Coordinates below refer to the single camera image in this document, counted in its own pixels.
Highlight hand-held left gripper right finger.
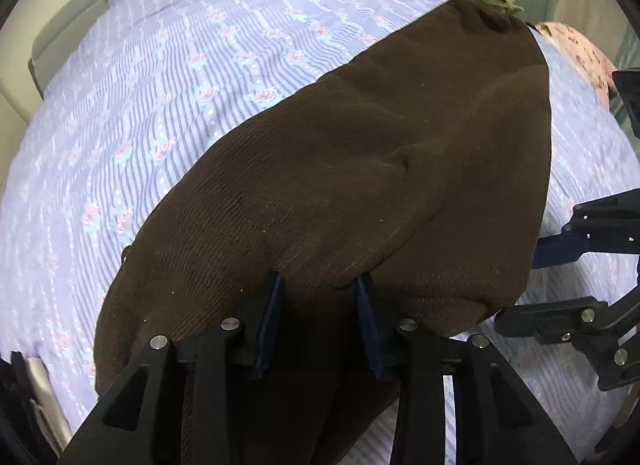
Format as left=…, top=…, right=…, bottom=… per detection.
left=353, top=272, right=587, bottom=465

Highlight blue floral striped bed sheet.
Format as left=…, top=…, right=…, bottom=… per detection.
left=0, top=0, right=640, bottom=465

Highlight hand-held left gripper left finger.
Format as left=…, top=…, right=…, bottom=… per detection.
left=61, top=271, right=287, bottom=465

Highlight dark object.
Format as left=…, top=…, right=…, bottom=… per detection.
left=0, top=349, right=68, bottom=465

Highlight beige padded headboard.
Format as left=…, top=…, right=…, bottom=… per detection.
left=0, top=0, right=161, bottom=156

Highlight pink floral pillow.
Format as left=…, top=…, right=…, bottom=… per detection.
left=533, top=21, right=622, bottom=110

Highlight brown corduroy pants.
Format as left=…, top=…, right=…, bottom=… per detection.
left=94, top=0, right=553, bottom=465

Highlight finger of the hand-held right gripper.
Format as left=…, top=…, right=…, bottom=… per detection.
left=494, top=290, right=640, bottom=393
left=531, top=189, right=640, bottom=271

